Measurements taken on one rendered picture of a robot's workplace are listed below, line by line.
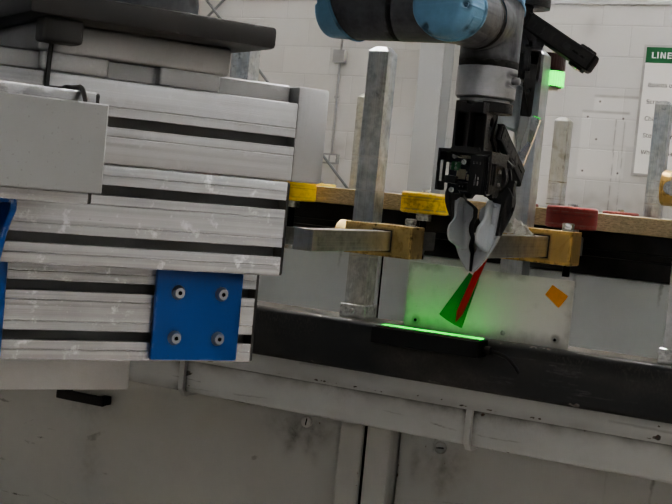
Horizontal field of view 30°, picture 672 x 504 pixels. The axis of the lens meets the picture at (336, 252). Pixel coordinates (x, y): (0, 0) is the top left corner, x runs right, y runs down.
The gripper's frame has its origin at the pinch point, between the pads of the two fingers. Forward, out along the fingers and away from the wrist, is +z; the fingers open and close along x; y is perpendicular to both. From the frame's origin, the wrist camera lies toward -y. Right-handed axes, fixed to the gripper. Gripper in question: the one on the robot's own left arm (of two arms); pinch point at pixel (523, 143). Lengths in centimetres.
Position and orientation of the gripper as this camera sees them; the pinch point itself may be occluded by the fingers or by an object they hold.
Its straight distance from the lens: 177.9
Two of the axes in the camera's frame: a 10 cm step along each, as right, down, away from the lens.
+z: -1.1, 9.9, 0.5
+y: -9.9, -1.2, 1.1
